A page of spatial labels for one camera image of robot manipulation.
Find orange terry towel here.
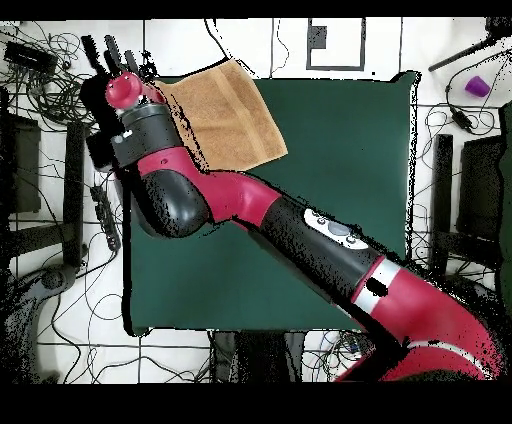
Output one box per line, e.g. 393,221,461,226
153,58,289,174

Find black electronics box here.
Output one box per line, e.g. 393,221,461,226
2,40,60,76

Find black stand bar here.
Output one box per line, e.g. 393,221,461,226
62,120,87,268
428,133,454,276

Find black panel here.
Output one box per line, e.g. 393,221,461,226
456,134,506,243
0,113,42,214

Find black power strip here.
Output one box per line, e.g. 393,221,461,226
90,184,122,252

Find dark green table cloth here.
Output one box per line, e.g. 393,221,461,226
122,70,421,337

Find black rod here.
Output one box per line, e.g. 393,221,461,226
426,31,505,74

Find black power adapter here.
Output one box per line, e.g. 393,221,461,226
448,104,476,134

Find purple cup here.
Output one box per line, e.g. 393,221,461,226
464,75,492,99

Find black cable tangle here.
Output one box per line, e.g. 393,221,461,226
0,31,121,129
303,330,363,381

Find black square floor frame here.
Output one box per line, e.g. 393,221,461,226
306,17,367,72

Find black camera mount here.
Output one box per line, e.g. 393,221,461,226
0,263,79,381

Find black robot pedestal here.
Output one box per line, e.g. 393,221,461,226
208,330,307,383

